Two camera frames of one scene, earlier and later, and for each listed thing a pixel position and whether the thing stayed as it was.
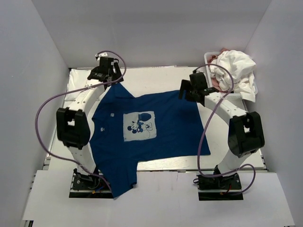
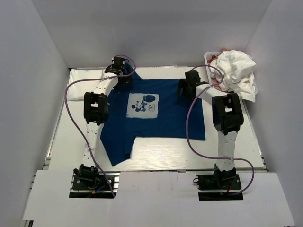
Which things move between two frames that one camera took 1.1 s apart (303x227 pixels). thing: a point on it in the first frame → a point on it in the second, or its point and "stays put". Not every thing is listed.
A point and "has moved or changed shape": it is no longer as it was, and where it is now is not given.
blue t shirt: [125, 129] has moved or changed shape
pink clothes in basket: [215, 84] stays put
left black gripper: [117, 77] → [127, 79]
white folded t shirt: [77, 79] stays put
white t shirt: [242, 68] stays put
